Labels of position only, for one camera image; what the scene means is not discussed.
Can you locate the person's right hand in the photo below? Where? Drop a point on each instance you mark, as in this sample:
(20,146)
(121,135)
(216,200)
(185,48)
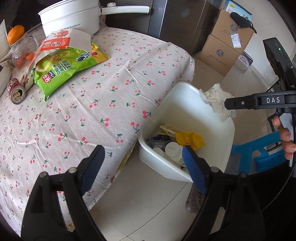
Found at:
(286,134)

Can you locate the blue white carton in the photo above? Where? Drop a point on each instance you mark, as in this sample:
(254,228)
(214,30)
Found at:
(235,5)

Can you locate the brown white snack packet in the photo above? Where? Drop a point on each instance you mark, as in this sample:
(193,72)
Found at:
(27,80)

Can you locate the white green-label yogurt bottle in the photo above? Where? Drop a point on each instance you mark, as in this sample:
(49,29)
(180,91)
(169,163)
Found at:
(159,153)

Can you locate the blue cardboard box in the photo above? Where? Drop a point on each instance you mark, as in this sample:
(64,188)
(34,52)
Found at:
(159,141)

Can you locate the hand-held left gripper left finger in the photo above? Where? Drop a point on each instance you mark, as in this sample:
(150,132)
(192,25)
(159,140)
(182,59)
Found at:
(92,166)

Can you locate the cherry print tablecloth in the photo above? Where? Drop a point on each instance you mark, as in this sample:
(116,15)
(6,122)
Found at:
(92,97)

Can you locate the large tangerine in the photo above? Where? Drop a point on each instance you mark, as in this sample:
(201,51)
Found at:
(15,34)

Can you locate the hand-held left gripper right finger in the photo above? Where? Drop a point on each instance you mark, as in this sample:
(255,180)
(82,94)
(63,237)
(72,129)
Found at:
(194,166)

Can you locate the small tangerine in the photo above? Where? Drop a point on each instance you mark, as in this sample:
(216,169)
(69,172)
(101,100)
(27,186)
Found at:
(21,61)
(30,56)

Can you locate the grey refrigerator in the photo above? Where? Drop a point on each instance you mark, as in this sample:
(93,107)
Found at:
(180,20)

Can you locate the red drink can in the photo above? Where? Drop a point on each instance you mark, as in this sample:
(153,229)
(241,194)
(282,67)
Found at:
(16,91)

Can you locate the black pouch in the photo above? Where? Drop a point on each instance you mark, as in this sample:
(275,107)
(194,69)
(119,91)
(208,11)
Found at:
(241,19)

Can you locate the glass teapot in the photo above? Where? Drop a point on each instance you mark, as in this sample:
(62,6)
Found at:
(23,47)

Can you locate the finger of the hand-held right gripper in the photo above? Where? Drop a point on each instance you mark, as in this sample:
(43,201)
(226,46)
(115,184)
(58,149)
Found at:
(240,102)

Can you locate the tissue pack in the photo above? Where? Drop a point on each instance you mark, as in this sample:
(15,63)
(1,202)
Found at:
(246,59)

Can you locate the yellow patterned undercloth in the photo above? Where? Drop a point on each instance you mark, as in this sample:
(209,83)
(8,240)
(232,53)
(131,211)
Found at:
(126,160)

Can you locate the yellow snack wrapper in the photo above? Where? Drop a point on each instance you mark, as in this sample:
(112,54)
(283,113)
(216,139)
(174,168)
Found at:
(189,139)

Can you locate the white electric pot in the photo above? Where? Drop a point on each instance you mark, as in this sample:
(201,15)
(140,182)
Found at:
(74,16)

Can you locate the large white tissue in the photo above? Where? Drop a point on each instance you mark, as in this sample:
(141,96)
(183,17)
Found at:
(216,99)

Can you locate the orange white snack box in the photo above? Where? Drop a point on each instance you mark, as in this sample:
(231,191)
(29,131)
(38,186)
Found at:
(67,39)

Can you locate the white plastic bin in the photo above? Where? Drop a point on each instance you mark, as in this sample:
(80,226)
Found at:
(185,111)

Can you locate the blue plastic stool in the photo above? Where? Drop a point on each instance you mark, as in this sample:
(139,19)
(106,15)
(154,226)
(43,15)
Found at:
(259,153)

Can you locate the white plastic bottle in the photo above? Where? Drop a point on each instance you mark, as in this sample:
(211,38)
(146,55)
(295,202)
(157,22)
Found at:
(174,151)

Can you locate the green snack bag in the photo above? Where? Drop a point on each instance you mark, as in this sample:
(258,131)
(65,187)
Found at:
(64,67)

